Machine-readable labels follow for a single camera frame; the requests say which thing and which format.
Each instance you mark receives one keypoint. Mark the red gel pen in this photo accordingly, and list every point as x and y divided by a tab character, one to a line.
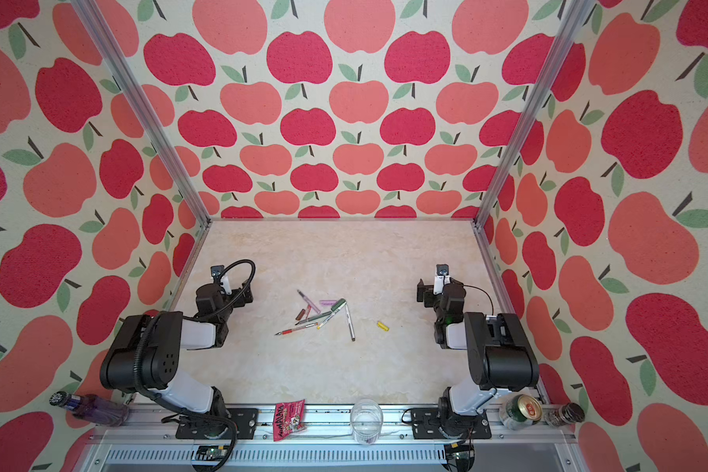
296	329

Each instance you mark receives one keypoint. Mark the green pen cap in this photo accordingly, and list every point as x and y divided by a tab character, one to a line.
338	305

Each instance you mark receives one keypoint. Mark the green marker pen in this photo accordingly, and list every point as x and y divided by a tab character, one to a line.
315	319

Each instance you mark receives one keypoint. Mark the aluminium front rail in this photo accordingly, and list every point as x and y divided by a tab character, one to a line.
147	443

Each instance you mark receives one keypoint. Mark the pink snack packet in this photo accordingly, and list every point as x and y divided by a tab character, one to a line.
288	419

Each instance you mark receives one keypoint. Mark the pink fountain pen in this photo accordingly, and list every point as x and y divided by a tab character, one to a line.
312	305

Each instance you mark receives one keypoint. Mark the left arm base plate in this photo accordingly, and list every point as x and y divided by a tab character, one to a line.
240	424

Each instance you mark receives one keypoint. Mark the right aluminium corner post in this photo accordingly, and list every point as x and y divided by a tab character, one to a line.
563	41

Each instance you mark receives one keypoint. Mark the green drink can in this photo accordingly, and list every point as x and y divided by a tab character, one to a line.
520	411

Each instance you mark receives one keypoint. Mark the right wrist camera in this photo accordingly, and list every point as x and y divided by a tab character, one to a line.
442	278

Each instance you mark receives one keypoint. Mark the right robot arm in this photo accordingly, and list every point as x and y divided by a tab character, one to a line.
498	352

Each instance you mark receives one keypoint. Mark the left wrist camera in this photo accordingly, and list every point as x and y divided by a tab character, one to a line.
220	277

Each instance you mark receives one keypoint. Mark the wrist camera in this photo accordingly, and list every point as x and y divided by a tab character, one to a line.
442	278
220	277

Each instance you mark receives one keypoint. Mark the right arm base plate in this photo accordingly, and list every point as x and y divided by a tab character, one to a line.
435	424

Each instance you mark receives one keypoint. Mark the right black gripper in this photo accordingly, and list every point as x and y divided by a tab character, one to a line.
424	292

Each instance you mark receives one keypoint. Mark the aluminium corner post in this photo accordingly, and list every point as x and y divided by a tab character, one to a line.
563	41
102	36

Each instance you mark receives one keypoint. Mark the white pen brown end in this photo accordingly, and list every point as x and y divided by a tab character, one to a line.
350	324

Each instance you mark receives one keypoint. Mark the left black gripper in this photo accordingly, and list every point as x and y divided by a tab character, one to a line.
239	295

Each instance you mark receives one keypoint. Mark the clear plastic cup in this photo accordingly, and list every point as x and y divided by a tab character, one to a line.
366	421

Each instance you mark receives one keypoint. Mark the purple bottle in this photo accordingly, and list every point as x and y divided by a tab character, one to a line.
92	408

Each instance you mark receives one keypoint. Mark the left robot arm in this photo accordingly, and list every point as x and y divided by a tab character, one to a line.
144	356

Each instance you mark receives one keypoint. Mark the left aluminium corner post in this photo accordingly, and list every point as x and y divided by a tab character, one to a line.
102	36

